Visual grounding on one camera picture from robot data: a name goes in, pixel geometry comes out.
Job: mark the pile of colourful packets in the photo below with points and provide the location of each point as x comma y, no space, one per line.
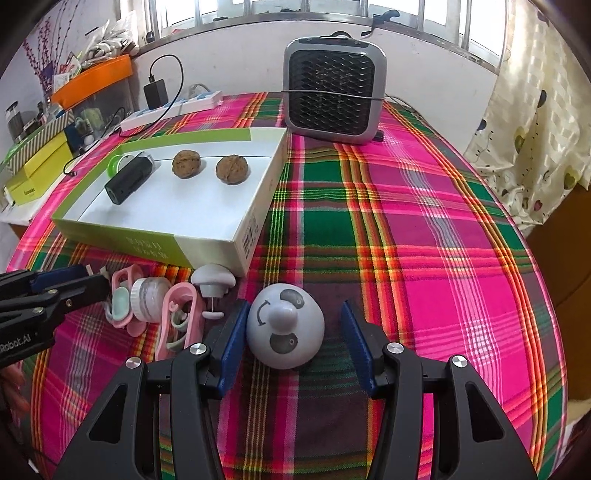
69,69

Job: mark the white side table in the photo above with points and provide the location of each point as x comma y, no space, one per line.
9,212

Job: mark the green toy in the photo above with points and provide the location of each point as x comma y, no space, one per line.
90,121

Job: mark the black bike light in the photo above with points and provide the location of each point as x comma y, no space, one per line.
129,180

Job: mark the glass jar with dark lid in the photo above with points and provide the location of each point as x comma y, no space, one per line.
15,124

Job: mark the clear bin with orange lid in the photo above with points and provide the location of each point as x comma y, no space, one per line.
92,78

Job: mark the white mushroom-shaped knob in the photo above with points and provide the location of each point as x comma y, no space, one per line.
212,279

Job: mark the brown wooden furniture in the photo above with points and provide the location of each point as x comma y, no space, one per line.
572,277

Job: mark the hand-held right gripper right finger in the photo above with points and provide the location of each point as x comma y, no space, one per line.
358,346

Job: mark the cream printed curtain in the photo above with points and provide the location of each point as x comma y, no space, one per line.
531,138

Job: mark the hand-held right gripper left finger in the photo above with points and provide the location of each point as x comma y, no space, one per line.
233,346

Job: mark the white power strip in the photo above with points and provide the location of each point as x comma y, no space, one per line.
184,105

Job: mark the yellow cardboard box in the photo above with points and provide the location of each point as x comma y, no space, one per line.
37,177

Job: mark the green white spool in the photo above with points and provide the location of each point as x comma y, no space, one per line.
112,166

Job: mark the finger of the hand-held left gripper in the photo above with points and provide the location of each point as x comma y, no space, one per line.
60,277
87,290

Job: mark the small black box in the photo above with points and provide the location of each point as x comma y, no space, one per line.
150,38

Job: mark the purple flower branches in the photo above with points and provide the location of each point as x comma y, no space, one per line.
44,60

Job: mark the plaid blanket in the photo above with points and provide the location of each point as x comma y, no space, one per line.
438,277

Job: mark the striped green white box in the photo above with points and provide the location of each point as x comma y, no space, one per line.
41,138

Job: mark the pink clip with mint pad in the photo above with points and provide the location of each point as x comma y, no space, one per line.
120,297

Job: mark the black hook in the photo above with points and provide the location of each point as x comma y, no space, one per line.
388,17

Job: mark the brown walnut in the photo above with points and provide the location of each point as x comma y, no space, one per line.
232,170
187,162

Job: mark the white ribbed cap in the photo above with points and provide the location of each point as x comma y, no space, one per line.
150,297

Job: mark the metal window grille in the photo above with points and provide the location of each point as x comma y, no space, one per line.
308,7

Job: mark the white plastic bag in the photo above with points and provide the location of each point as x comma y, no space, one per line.
111,41

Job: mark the green white cardboard box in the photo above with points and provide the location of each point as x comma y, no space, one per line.
138,212

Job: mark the white oval device with knob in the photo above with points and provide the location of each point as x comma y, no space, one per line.
295,341

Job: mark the black charger adapter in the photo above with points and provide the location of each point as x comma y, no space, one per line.
155,94

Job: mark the grey space heater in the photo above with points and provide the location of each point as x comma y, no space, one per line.
332,92

